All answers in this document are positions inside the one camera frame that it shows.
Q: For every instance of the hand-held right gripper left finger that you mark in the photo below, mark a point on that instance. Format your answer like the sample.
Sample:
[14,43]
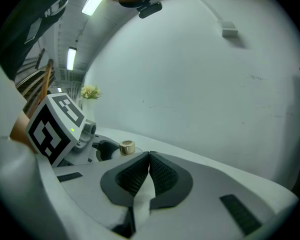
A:
[130,177]

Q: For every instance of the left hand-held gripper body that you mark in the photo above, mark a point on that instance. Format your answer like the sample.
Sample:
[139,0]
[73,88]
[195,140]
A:
[52,131]

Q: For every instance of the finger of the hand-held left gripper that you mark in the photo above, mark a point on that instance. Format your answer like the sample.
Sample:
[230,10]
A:
[105,151]

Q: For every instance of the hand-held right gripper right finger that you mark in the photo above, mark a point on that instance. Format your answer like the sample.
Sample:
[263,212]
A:
[170,179]

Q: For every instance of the small bottle with gold cap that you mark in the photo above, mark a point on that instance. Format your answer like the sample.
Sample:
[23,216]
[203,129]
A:
[127,147]

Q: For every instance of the person's left forearm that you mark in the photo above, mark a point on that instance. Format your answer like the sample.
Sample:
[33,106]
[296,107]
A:
[21,134]

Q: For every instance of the white table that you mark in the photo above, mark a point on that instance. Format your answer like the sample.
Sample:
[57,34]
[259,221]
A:
[195,157]

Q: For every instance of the white vase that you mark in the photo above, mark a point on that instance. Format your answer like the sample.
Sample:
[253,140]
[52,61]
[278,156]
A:
[88,109]

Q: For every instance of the long ceiling light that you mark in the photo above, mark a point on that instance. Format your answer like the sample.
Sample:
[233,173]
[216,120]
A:
[93,2]
[71,58]
[59,89]

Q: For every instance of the wooden rack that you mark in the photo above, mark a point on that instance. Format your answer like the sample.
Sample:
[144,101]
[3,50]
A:
[41,86]

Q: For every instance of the yellow flower bunch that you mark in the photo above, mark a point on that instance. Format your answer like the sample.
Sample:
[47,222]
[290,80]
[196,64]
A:
[90,92]

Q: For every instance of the person's black top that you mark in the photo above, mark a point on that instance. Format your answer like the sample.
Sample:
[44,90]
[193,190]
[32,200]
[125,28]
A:
[17,31]

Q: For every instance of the black head camera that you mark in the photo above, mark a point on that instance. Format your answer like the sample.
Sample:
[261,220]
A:
[150,9]

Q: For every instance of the white wall box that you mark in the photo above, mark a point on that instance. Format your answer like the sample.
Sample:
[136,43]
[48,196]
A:
[228,28]

